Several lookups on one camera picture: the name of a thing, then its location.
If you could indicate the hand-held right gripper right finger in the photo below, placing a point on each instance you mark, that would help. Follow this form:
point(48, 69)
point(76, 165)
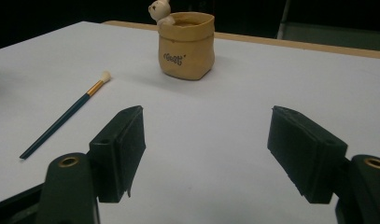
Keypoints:
point(306, 155)

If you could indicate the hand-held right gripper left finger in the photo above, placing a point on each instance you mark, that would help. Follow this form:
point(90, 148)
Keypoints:
point(119, 155)

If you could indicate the tan bear pen holder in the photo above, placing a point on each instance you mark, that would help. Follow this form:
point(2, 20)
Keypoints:
point(187, 53)

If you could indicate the wooden table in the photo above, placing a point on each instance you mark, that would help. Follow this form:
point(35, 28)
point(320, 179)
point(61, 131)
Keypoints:
point(271, 41)

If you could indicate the white table sheet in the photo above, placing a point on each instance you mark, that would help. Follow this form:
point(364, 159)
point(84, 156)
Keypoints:
point(209, 109)

